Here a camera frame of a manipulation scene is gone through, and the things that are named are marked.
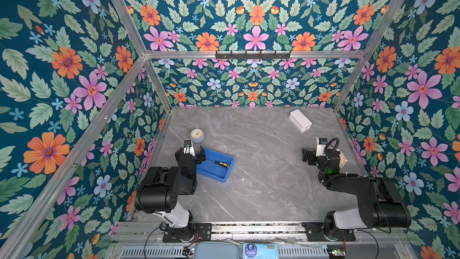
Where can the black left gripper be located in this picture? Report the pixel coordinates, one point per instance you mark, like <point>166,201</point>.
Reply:
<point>198,157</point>

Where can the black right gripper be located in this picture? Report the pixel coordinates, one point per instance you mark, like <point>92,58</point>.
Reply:
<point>306,153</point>

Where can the black yellow screwdriver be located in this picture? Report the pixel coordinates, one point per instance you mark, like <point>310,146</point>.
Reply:
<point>221,164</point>

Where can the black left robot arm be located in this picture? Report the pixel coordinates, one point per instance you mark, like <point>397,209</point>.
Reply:
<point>159,191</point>

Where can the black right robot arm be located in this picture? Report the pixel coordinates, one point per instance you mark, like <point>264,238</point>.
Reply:
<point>379,204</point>

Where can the blue plastic bin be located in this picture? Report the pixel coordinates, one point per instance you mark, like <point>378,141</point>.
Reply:
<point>210,170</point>

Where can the small round white clock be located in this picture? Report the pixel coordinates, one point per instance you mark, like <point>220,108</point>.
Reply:
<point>197,136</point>

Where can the white rectangular box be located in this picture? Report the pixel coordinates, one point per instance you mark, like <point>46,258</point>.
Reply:
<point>300,120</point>

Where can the grey pouch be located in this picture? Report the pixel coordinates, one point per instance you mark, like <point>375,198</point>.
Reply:
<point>216,250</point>

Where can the blue tissue pack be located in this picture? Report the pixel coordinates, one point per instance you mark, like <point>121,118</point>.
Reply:
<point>260,251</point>

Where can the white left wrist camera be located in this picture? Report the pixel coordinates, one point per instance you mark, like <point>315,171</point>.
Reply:
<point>187,146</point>

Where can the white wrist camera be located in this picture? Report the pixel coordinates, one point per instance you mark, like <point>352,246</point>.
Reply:
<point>187,146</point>
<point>321,146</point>

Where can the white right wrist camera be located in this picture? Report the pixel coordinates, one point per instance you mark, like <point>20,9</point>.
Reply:
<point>321,146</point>

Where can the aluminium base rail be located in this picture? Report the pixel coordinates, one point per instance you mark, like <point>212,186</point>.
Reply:
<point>261,231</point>

